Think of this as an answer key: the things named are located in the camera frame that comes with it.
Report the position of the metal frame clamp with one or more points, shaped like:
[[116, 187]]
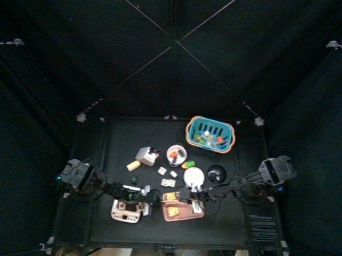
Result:
[[260, 121], [18, 42], [81, 117], [333, 44]]

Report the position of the pink plastic tray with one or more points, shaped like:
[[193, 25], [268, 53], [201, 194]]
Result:
[[182, 216]]

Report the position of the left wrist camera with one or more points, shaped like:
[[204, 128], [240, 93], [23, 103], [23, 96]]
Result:
[[132, 188]]

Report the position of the orange toy food piece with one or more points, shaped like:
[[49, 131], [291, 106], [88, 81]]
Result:
[[174, 154]]

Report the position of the yellow toy cheese block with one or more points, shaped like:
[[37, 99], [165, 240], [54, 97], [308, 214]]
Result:
[[134, 165]]

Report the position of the white toy knife holder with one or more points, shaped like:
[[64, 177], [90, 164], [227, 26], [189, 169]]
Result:
[[145, 156]]

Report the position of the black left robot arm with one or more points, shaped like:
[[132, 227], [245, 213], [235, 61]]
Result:
[[82, 175]]

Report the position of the teal basket with orange rim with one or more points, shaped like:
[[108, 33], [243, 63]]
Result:
[[211, 134]]

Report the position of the white toy pot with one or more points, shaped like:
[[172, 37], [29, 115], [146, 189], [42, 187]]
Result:
[[177, 155]]

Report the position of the small white toy block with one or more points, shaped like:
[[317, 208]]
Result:
[[174, 174], [162, 170]]

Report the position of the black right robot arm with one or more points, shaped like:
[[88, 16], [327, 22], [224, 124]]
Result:
[[276, 170]]

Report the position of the green and orange toy pepper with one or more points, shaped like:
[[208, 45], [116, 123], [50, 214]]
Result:
[[188, 164]]

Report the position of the glossy black bowl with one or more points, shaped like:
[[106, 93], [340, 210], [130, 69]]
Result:
[[217, 174]]

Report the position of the red toy in basket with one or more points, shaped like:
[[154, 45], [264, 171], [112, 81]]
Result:
[[221, 139]]

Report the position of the white toy in basket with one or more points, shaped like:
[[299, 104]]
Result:
[[208, 134]]

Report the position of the white block with maroon top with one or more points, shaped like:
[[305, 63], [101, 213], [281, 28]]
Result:
[[197, 208]]

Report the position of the flat white toy cracker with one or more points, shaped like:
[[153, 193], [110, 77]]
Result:
[[168, 182]]

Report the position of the yellow toy pepper half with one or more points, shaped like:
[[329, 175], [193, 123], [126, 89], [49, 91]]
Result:
[[172, 197], [174, 211]]

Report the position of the green toy in basket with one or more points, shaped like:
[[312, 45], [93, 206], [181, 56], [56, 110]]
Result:
[[198, 138]]

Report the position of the white round plate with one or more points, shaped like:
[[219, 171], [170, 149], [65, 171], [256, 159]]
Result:
[[194, 177]]

